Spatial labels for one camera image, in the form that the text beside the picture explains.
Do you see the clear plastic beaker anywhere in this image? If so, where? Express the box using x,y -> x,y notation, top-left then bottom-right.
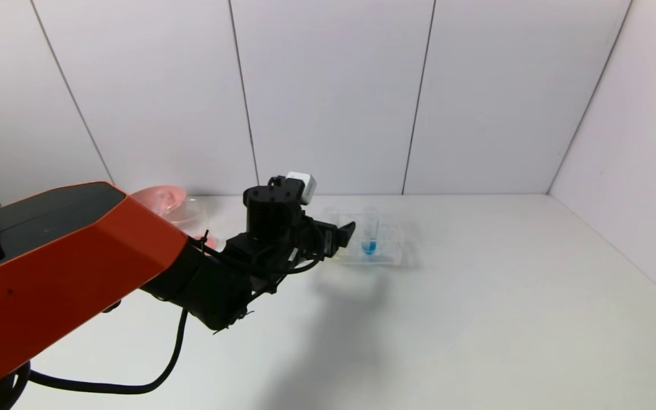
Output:
174,198 -> 223,251

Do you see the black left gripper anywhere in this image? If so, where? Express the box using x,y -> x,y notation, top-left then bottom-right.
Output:
299,214 -> 356,261

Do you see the clear plastic test tube rack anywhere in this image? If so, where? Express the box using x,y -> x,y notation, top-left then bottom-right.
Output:
322,208 -> 405,267

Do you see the test tube with blue pigment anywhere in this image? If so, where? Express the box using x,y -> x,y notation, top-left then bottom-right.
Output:
362,208 -> 380,256

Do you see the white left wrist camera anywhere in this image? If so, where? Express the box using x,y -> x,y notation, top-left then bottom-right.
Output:
282,172 -> 317,204

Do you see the thin black camera cable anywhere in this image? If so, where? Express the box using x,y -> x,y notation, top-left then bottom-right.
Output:
191,228 -> 329,275

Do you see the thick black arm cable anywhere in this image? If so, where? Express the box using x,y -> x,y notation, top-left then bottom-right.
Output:
29,307 -> 189,395

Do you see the pink plastic bowl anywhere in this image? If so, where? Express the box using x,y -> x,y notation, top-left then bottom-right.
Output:
132,185 -> 186,228

